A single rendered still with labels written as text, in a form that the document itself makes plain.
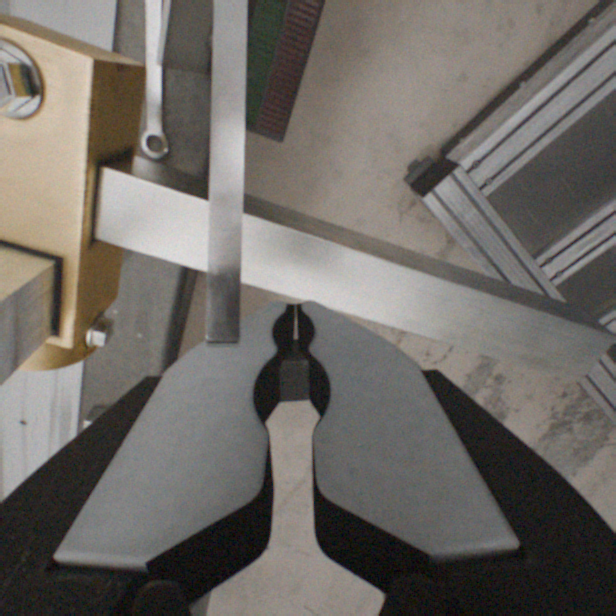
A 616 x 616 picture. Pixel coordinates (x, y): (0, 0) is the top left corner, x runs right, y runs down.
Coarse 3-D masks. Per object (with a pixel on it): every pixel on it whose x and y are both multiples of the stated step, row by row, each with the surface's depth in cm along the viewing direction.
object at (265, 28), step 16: (272, 0) 25; (256, 16) 25; (272, 16) 25; (256, 32) 25; (272, 32) 26; (256, 48) 26; (272, 48) 26; (256, 64) 26; (256, 80) 27; (256, 96) 27; (256, 112) 28
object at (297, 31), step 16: (304, 0) 25; (320, 0) 25; (288, 16) 25; (304, 16) 25; (288, 32) 26; (304, 32) 26; (288, 48) 26; (304, 48) 26; (288, 64) 26; (272, 80) 27; (288, 80) 27; (272, 96) 27; (288, 96) 27; (272, 112) 28; (288, 112) 28; (272, 128) 28
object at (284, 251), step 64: (128, 192) 15; (192, 192) 15; (192, 256) 16; (256, 256) 16; (320, 256) 16; (384, 256) 17; (384, 320) 18; (448, 320) 18; (512, 320) 18; (576, 320) 19
